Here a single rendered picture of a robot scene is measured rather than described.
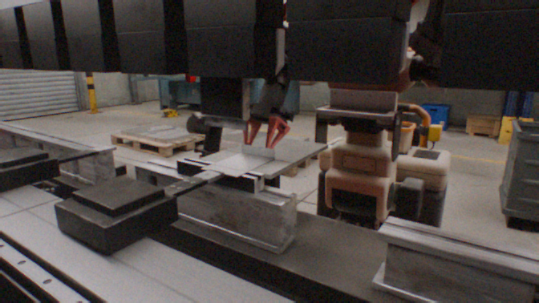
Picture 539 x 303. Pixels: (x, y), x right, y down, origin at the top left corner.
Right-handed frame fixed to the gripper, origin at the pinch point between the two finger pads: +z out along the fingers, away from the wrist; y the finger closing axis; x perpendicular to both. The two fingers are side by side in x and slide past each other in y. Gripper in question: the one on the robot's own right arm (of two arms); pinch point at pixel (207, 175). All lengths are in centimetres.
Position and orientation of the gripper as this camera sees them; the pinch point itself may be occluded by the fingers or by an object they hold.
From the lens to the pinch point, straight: 121.1
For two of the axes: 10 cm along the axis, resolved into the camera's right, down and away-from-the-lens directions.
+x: 7.6, 1.9, -6.3
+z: -1.7, 9.8, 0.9
